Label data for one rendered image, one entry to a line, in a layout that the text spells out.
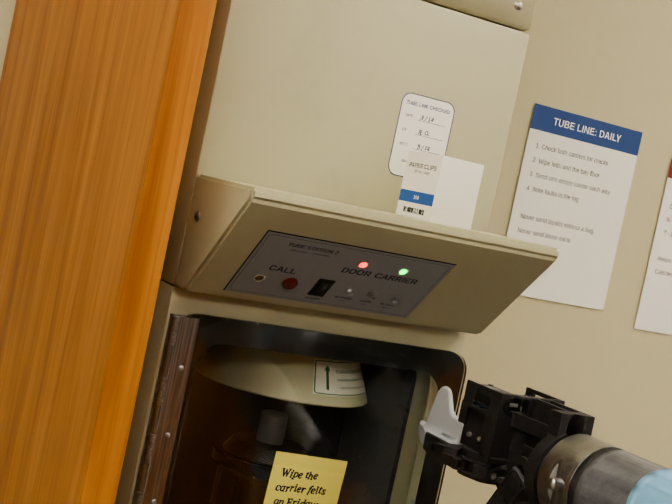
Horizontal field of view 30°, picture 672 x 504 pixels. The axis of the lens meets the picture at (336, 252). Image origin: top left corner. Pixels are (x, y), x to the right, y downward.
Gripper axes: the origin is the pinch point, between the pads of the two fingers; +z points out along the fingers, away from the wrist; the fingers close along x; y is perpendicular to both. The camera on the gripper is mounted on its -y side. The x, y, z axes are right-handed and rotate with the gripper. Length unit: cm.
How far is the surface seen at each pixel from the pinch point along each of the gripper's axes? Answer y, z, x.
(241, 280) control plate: 11.9, -0.9, 23.4
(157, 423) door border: -1.8, 2.1, 27.1
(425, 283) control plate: 14.5, -3.5, 6.5
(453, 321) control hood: 11.1, 0.1, 0.0
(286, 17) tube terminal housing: 35.1, 3.6, 22.1
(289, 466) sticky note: -4.6, 1.9, 13.4
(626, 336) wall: 8, 47, -67
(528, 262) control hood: 18.3, -7.0, -1.6
